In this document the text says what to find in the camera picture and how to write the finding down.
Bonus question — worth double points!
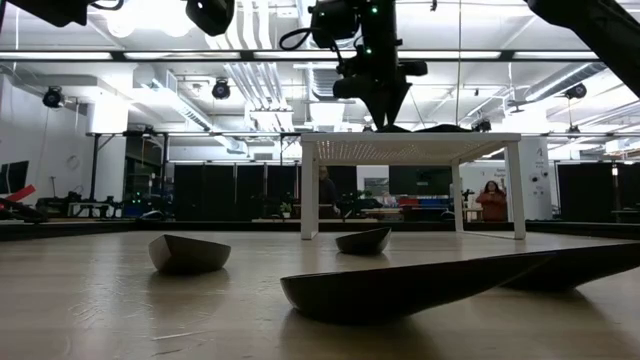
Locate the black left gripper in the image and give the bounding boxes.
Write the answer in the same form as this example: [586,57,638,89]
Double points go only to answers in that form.
[184,0,236,37]

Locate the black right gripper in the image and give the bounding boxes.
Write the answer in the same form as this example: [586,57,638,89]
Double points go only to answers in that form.
[332,22,429,132]

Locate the black teardrop plate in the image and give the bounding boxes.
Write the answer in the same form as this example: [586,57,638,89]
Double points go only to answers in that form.
[334,227,393,256]
[501,242,640,294]
[279,252,556,324]
[148,233,232,275]

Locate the white perforated metal shelf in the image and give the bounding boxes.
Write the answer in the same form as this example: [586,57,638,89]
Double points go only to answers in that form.
[299,132,527,241]

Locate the person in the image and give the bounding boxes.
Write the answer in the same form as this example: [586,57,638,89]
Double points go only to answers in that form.
[474,180,509,223]
[318,166,342,220]

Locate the red and blue storage bins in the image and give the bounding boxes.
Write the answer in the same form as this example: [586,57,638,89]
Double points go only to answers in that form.
[397,196,454,209]

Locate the dark equipment rack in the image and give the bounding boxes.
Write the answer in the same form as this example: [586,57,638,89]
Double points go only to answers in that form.
[124,138,167,220]

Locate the white round pillar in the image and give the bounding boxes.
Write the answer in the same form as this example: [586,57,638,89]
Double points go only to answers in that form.
[522,137,554,222]

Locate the black vertical pole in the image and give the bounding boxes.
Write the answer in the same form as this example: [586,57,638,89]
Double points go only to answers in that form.
[89,133,101,201]

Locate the background workbench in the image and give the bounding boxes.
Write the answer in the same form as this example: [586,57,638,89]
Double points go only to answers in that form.
[37,192,124,220]

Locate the black monitor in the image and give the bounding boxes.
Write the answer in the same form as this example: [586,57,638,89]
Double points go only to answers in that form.
[0,160,30,195]

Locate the red flat object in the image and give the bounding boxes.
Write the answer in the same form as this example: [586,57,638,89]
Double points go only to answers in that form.
[0,183,36,203]

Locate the black bent bar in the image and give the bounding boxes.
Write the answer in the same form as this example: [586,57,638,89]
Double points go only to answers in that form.
[0,197,49,224]

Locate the black wall screen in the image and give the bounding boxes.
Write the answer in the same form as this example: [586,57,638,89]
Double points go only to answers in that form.
[388,166,454,197]

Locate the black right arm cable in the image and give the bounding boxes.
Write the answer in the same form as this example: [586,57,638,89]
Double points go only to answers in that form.
[278,27,321,51]

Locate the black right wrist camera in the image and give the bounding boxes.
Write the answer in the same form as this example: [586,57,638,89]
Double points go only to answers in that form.
[309,0,359,49]

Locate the black partition wall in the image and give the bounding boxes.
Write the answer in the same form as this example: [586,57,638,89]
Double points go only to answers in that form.
[172,163,301,222]
[556,162,640,224]

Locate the black table frame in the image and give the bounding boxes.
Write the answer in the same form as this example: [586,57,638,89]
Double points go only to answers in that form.
[0,218,640,241]

